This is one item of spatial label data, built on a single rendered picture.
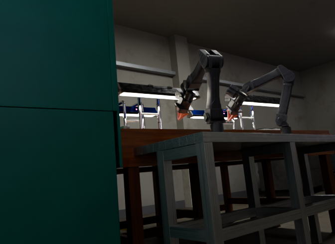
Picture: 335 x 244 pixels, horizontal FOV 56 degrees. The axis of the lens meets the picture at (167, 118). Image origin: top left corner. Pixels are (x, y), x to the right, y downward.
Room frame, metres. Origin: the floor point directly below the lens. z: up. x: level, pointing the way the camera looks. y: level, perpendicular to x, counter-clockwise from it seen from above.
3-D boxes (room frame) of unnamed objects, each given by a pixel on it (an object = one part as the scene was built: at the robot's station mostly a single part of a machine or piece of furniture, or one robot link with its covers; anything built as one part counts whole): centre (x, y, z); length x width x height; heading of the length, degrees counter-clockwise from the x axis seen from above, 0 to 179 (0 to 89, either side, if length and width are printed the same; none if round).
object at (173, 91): (2.00, 0.04, 1.08); 0.62 x 0.08 x 0.07; 124
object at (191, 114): (3.00, -0.46, 1.08); 0.62 x 0.08 x 0.07; 124
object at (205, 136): (1.87, -0.31, 0.65); 1.20 x 0.90 x 0.04; 129
